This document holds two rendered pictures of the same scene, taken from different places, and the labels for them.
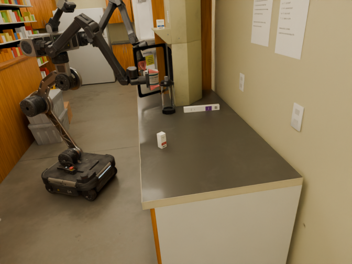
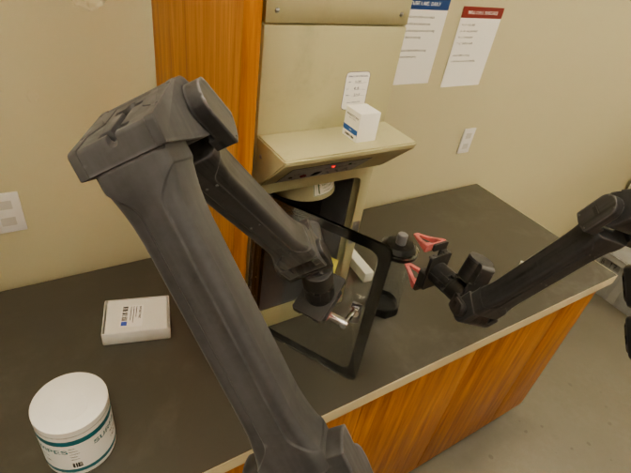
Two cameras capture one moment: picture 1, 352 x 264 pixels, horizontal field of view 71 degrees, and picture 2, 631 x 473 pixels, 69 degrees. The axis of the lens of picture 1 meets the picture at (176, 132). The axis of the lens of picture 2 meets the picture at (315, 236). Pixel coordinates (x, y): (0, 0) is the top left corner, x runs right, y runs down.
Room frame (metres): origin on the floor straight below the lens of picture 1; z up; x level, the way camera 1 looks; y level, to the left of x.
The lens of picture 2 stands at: (2.43, 0.82, 1.89)
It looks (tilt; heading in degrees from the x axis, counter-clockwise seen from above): 36 degrees down; 240
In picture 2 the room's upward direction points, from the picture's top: 10 degrees clockwise
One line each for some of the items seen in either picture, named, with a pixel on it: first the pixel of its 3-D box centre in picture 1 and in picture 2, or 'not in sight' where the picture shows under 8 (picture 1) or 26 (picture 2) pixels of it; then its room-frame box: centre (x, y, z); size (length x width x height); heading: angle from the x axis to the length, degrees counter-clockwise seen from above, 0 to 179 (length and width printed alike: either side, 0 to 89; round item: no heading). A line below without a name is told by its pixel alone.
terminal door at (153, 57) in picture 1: (152, 70); (310, 292); (2.04, 0.16, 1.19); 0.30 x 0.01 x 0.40; 126
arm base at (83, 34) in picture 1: (86, 38); not in sight; (2.32, 0.74, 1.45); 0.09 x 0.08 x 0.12; 161
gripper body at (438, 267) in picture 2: (143, 80); (441, 276); (1.71, 0.21, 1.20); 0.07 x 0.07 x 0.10; 7
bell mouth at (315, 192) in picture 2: not in sight; (300, 173); (1.98, -0.09, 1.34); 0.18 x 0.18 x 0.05
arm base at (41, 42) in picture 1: (43, 46); not in sight; (1.85, 0.90, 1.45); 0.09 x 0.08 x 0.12; 161
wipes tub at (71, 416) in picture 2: not in sight; (75, 423); (2.54, 0.21, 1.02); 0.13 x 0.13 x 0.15
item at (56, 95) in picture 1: (45, 106); not in sight; (3.43, 1.87, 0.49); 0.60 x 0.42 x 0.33; 7
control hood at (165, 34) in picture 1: (160, 35); (336, 160); (1.98, 0.07, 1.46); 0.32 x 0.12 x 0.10; 7
